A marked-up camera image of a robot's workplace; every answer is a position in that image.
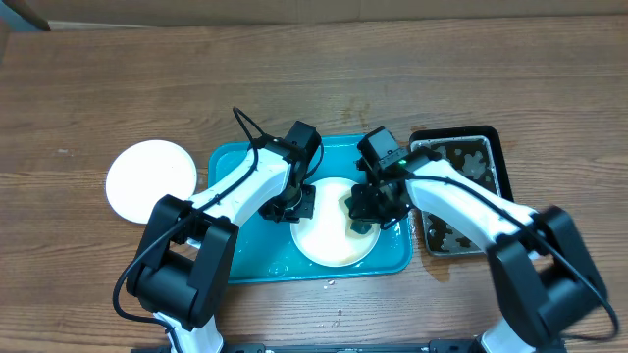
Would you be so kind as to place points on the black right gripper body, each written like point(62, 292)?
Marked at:
point(378, 205)

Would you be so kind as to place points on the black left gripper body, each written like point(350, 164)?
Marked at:
point(289, 205)

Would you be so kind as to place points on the white plate with sauce streak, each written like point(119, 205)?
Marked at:
point(327, 238)

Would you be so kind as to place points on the white plate with small stain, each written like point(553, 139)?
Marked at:
point(145, 172)

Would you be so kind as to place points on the yellow and green sponge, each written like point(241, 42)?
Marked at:
point(358, 227)

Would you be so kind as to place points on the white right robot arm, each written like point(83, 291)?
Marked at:
point(544, 276)

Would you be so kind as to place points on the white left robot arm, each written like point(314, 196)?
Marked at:
point(182, 265)

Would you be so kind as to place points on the teal plastic tray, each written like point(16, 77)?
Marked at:
point(265, 251)

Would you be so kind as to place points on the black tray of soapy water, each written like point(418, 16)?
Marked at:
point(476, 153)

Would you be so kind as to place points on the black rail at table edge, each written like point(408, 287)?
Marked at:
point(434, 346)

